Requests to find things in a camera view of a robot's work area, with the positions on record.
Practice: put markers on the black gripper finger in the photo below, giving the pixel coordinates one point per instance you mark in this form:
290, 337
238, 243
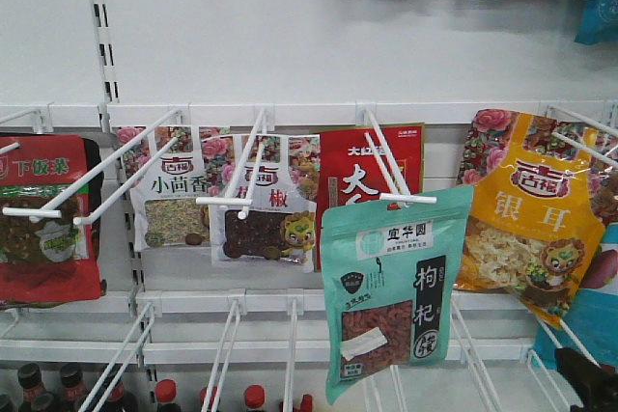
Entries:
595, 387

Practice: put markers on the white lower hook left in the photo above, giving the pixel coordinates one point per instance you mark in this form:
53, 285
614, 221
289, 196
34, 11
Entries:
128, 350

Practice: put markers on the white fennel seed packet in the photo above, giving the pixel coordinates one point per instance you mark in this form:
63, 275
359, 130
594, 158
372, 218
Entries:
164, 199

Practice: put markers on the white peppercorn spice packet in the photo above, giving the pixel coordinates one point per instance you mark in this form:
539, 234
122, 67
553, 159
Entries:
280, 177

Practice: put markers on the red cap sauce bottle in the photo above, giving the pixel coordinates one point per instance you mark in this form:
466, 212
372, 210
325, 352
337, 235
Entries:
165, 392

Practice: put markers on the teal bag upper right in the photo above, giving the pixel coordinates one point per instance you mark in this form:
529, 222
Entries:
598, 22

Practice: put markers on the red cap bottle centre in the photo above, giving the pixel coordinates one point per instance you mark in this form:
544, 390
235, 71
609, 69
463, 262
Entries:
254, 397

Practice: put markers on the teal goji berry pouch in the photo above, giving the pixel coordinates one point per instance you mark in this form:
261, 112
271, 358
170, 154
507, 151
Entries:
388, 275

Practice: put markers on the red tea packet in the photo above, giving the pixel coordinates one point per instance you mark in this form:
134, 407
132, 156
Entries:
349, 172

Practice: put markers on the red pickled vegetable packet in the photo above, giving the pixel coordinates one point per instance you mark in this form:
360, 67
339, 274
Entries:
49, 261

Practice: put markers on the white display hook far left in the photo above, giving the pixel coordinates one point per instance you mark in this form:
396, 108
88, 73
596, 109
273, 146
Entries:
38, 118

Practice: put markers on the white slotted shelf upright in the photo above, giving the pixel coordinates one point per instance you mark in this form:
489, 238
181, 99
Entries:
110, 86

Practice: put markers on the dark sauce bottle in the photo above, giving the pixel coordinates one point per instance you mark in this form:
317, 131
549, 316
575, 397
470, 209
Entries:
74, 388
30, 380

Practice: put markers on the white lower hook right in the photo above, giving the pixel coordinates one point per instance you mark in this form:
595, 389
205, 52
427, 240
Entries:
474, 362

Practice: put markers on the dark sauce bottle left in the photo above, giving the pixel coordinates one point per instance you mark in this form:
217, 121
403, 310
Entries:
30, 380

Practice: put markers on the yellow white fungus packet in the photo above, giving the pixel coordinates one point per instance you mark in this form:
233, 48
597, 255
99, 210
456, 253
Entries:
544, 193

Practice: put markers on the blue snack bag right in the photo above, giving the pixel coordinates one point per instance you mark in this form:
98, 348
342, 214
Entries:
593, 314

